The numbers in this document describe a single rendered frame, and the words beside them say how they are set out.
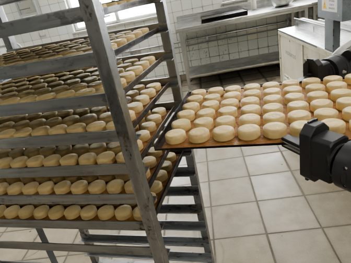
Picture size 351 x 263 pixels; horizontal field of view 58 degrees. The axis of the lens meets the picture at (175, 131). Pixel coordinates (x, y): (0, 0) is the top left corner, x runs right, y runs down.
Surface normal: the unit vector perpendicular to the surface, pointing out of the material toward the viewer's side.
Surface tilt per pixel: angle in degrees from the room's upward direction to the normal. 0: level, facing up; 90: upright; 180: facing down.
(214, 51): 90
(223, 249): 0
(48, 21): 90
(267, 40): 90
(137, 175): 90
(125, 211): 0
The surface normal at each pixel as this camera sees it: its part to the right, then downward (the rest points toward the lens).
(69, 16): -0.24, 0.44
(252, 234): -0.18, -0.90
